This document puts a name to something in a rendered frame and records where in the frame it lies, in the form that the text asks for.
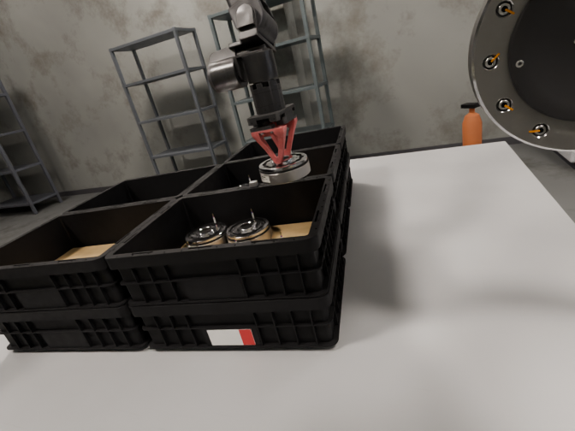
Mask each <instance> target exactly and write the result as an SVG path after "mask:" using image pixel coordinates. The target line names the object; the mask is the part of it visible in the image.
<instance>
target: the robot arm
mask: <svg viewBox="0 0 575 431"><path fill-rule="evenodd" d="M226 1H227V4H228V6H229V9H228V12H229V14H230V16H231V19H232V21H233V23H234V26H235V28H236V29H237V31H238V32H239V40H240V41H237V42H234V43H232V44H228V47H226V48H224V49H221V50H218V51H216V52H213V53H211V54H210V58H209V60H210V64H209V65H208V68H207V75H208V80H209V82H210V85H211V87H212V88H213V90H214V91H215V92H217V93H222V92H228V91H232V90H236V89H240V88H243V87H247V85H248V82H249V84H252V83H253V85H251V86H250V89H251V93H252V98H253V102H254V105H255V109H256V112H257V114H255V115H253V116H251V117H249V118H247V122H248V126H253V128H251V129H250V131H251V135H252V137H253V138H254V139H255V140H256V141H257V142H258V143H259V144H260V145H261V147H262V148H263V149H264V150H265V151H266V152H267V153H268V155H269V156H270V158H271V159H272V160H273V162H274V163H275V164H282V163H283V157H284V155H290V153H291V149H292V143H293V136H294V132H295V128H296V124H297V115H296V114H294V113H293V110H295V107H294V103H291V104H287V105H285V102H284V98H283V95H282V88H281V83H280V80H279V78H278V79H274V78H276V77H279V75H278V72H277V67H276V61H275V57H274V53H275V52H276V38H277V35H278V26H277V24H276V20H275V18H274V16H273V15H272V12H271V10H270V8H269V6H268V5H267V3H266V2H265V0H226ZM287 127H289V131H288V137H287V149H285V141H286V133H287ZM268 136H270V137H271V138H272V139H273V141H274V142H275V144H276V146H277V148H278V156H276V155H275V153H274V152H273V150H272V149H271V148H270V146H269V145H268V144H267V142H266V141H265V139H264V137H268Z"/></svg>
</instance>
